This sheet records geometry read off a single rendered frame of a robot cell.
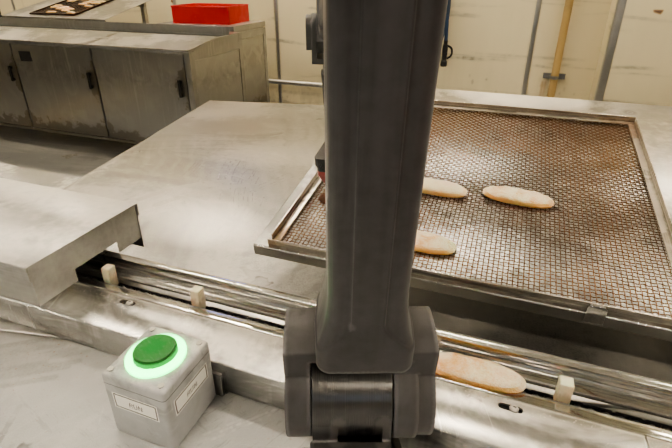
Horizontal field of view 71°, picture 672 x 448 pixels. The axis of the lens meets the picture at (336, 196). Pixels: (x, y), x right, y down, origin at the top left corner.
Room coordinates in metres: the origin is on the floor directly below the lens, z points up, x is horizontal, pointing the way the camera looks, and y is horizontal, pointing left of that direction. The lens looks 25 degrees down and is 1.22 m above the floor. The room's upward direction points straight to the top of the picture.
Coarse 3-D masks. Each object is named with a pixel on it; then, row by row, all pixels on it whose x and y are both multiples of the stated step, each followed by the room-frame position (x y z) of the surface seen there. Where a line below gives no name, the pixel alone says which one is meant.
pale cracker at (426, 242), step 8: (424, 232) 0.55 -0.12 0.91; (416, 240) 0.53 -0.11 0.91; (424, 240) 0.53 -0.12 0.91; (432, 240) 0.53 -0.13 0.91; (440, 240) 0.53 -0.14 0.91; (448, 240) 0.53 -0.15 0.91; (416, 248) 0.52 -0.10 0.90; (424, 248) 0.52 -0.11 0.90; (432, 248) 0.51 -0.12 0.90; (440, 248) 0.51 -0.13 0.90; (448, 248) 0.51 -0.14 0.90
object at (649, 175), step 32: (512, 128) 0.85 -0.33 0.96; (576, 128) 0.83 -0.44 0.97; (608, 128) 0.82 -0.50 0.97; (544, 160) 0.73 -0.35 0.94; (576, 160) 0.72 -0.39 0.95; (608, 160) 0.71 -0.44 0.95; (640, 160) 0.70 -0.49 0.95; (480, 192) 0.65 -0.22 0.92; (608, 192) 0.63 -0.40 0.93; (288, 224) 0.59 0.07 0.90; (512, 224) 0.57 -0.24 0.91; (608, 224) 0.55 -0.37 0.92; (640, 224) 0.55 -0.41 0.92; (320, 256) 0.52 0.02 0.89; (416, 256) 0.51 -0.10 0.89; (544, 256) 0.50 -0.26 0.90; (576, 256) 0.50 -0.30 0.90; (480, 288) 0.45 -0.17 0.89; (512, 288) 0.44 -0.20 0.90; (544, 288) 0.45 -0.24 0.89; (640, 288) 0.44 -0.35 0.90; (640, 320) 0.39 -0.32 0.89
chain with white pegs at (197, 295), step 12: (108, 264) 0.53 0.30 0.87; (84, 276) 0.55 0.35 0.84; (108, 276) 0.52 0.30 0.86; (132, 288) 0.52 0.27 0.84; (192, 288) 0.48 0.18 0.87; (180, 300) 0.49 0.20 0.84; (192, 300) 0.47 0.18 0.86; (204, 300) 0.48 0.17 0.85; (228, 312) 0.47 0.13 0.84; (276, 324) 0.44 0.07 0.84; (564, 384) 0.33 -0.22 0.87; (540, 396) 0.34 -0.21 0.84; (552, 396) 0.34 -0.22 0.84; (564, 396) 0.32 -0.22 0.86; (588, 408) 0.32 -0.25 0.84; (600, 408) 0.32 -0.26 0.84; (636, 420) 0.31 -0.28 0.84; (648, 420) 0.31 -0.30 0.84
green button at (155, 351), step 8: (152, 336) 0.35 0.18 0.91; (160, 336) 0.35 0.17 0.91; (168, 336) 0.35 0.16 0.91; (144, 344) 0.34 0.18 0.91; (152, 344) 0.34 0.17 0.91; (160, 344) 0.34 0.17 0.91; (168, 344) 0.34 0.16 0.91; (176, 344) 0.34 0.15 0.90; (136, 352) 0.33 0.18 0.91; (144, 352) 0.33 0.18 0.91; (152, 352) 0.33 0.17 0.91; (160, 352) 0.33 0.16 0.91; (168, 352) 0.33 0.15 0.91; (176, 352) 0.33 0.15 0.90; (136, 360) 0.32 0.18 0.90; (144, 360) 0.32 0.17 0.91; (152, 360) 0.32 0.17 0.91; (160, 360) 0.32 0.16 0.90; (168, 360) 0.32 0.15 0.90; (144, 368) 0.32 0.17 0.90; (152, 368) 0.32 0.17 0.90
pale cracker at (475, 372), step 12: (444, 360) 0.37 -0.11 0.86; (456, 360) 0.37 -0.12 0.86; (468, 360) 0.37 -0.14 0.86; (480, 360) 0.37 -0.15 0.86; (444, 372) 0.35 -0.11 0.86; (456, 372) 0.35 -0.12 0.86; (468, 372) 0.35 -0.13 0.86; (480, 372) 0.35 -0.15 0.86; (492, 372) 0.35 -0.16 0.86; (504, 372) 0.35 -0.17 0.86; (468, 384) 0.34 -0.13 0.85; (480, 384) 0.34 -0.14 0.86; (492, 384) 0.34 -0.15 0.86; (504, 384) 0.34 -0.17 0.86; (516, 384) 0.34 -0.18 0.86
